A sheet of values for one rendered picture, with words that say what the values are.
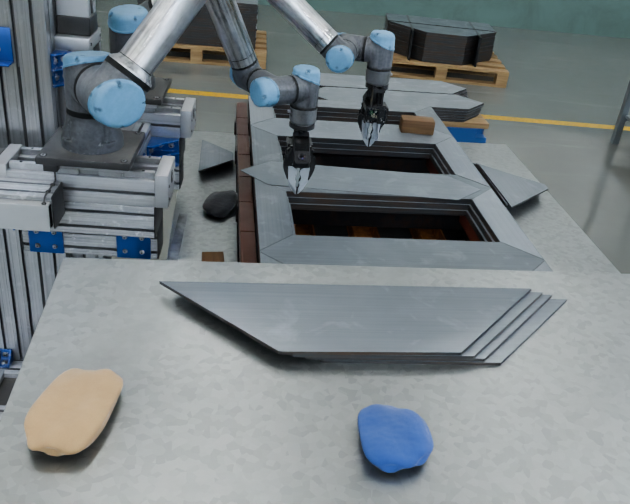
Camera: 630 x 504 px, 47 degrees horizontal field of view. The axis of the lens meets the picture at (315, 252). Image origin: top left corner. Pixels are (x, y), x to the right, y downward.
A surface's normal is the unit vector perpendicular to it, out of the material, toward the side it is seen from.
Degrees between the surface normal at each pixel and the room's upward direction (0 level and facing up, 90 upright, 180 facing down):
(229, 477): 0
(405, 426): 2
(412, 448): 11
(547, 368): 0
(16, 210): 90
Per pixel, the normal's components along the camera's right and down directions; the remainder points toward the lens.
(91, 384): 0.27, -0.84
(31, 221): 0.04, 0.50
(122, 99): 0.48, 0.55
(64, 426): 0.00, -0.82
